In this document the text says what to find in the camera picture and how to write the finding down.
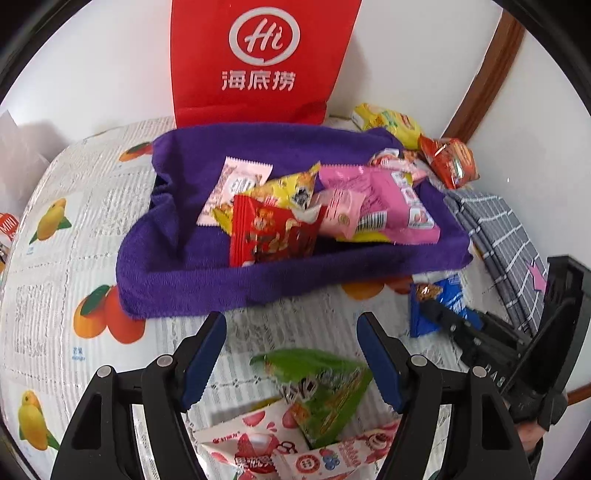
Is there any pink panda snack packet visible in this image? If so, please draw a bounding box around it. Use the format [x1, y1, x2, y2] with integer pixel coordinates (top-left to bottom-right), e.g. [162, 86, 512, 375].
[368, 147, 432, 188]

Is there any pale pink snack packet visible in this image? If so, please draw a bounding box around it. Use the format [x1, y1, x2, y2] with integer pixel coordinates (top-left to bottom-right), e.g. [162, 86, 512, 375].
[196, 156, 273, 227]

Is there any white strawberry-print snack packet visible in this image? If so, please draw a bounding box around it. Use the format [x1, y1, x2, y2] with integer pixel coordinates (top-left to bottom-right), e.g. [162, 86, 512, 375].
[191, 399, 296, 480]

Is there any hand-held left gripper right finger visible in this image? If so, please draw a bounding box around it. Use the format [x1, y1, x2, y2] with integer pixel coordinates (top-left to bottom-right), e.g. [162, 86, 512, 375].
[356, 311, 539, 480]

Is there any white paper bag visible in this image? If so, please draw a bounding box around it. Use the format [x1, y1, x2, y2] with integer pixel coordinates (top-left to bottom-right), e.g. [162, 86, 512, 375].
[0, 108, 49, 217]

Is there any large pink snack packet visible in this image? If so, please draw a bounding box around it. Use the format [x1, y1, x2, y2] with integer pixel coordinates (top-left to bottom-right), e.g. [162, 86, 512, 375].
[318, 165, 441, 244]

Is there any fruit-print tablecloth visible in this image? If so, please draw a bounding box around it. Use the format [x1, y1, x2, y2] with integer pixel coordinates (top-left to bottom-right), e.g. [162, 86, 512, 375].
[0, 115, 546, 480]

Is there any yellow snack packet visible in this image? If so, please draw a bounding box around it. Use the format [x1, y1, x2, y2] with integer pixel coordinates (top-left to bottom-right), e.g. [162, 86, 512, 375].
[210, 162, 324, 232]

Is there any blue snack packet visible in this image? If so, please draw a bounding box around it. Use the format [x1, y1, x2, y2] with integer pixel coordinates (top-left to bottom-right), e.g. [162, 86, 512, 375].
[409, 274, 483, 339]

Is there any yellow chips bag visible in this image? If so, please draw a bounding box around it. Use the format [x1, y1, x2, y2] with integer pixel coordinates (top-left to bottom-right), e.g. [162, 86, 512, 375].
[353, 102, 423, 151]

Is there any red paper bag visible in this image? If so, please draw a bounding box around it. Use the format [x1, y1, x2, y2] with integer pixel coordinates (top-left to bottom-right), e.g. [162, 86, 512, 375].
[170, 0, 363, 127]

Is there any purple towel-lined box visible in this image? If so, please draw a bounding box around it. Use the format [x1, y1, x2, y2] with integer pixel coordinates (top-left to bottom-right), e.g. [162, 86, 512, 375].
[115, 122, 474, 320]

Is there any wooden door frame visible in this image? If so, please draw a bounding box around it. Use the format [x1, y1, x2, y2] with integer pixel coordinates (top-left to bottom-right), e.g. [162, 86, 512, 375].
[441, 9, 525, 144]

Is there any grey checked cloth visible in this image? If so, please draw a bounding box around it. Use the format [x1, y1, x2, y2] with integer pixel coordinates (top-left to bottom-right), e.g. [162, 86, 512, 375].
[443, 189, 550, 333]

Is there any pink berry-print snack packet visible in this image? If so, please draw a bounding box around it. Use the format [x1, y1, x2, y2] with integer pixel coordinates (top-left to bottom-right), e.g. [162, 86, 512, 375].
[272, 418, 402, 480]

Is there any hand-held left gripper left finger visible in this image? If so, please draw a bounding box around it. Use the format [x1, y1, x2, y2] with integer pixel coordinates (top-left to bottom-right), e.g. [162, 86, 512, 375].
[50, 311, 228, 480]

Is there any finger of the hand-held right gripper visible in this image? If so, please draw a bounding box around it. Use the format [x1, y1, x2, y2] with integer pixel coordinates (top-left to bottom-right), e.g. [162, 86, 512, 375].
[422, 301, 522, 370]
[466, 308, 532, 352]

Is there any red chips bag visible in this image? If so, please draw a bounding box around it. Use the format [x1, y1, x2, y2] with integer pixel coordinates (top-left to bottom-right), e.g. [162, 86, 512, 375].
[418, 135, 477, 191]

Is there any small pink round-logo packet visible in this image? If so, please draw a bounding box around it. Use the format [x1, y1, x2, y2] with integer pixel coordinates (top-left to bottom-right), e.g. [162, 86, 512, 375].
[316, 188, 368, 238]

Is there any red and white box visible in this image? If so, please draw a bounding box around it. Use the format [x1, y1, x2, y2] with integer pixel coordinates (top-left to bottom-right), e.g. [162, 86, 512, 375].
[0, 212, 19, 273]

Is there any red snack packet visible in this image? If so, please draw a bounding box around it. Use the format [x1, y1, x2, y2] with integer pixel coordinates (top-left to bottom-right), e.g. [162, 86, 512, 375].
[229, 194, 328, 268]

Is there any green snack packet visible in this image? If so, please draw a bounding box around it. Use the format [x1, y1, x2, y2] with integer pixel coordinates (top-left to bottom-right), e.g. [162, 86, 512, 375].
[249, 348, 374, 448]

